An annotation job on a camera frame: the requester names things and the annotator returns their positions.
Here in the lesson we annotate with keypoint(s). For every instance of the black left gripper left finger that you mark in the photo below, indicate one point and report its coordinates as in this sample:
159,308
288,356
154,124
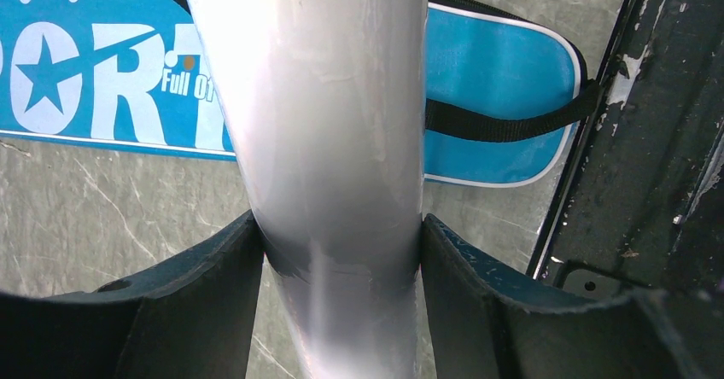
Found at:
190,316

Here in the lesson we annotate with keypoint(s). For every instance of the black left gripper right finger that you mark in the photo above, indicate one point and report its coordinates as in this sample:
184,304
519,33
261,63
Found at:
488,320

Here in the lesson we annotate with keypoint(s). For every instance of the white shuttlecock tube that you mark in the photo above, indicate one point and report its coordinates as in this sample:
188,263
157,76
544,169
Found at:
323,101

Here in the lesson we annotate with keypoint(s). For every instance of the blue racket bag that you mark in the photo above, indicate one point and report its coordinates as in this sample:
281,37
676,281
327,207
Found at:
504,93

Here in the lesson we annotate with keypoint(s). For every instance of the black base frame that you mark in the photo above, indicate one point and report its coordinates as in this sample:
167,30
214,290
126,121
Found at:
640,202

